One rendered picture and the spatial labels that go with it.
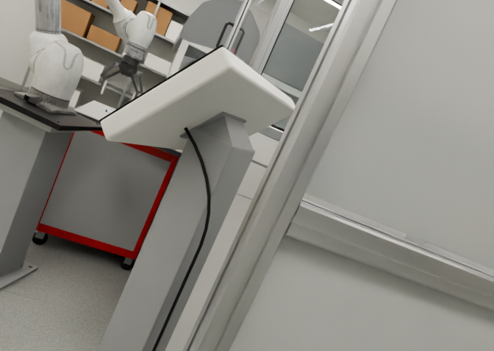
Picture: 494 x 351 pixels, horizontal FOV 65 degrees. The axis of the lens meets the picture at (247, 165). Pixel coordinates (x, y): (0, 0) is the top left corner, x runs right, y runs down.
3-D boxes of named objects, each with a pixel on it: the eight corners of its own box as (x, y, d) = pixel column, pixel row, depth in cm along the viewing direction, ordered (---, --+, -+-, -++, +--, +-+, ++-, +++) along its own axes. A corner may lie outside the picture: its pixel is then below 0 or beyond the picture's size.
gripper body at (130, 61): (123, 52, 174) (115, 71, 175) (140, 60, 176) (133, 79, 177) (124, 53, 181) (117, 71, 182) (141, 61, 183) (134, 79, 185)
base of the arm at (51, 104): (4, 93, 149) (9, 79, 149) (42, 98, 171) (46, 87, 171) (44, 112, 148) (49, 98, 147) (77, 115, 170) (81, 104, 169)
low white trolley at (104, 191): (22, 244, 200) (73, 109, 190) (53, 204, 259) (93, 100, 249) (131, 275, 217) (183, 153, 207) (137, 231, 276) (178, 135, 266)
